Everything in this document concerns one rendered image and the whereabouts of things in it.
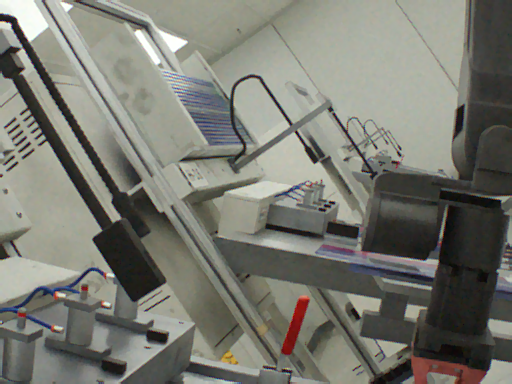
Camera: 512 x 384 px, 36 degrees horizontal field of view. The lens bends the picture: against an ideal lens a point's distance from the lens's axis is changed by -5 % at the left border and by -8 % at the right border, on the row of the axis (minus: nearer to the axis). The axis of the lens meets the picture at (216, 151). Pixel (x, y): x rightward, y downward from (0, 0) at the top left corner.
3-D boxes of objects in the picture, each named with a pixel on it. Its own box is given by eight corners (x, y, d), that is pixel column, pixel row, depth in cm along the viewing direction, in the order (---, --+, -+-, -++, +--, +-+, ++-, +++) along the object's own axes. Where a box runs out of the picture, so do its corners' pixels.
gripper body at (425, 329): (415, 354, 62) (435, 266, 62) (415, 326, 72) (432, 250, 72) (491, 367, 60) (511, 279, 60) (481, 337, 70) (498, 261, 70)
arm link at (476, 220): (520, 204, 62) (505, 198, 68) (442, 191, 63) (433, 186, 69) (504, 286, 63) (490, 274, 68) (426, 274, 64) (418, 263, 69)
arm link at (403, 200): (523, 128, 61) (499, 137, 70) (389, 102, 63) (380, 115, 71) (500, 275, 61) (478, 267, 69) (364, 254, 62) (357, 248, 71)
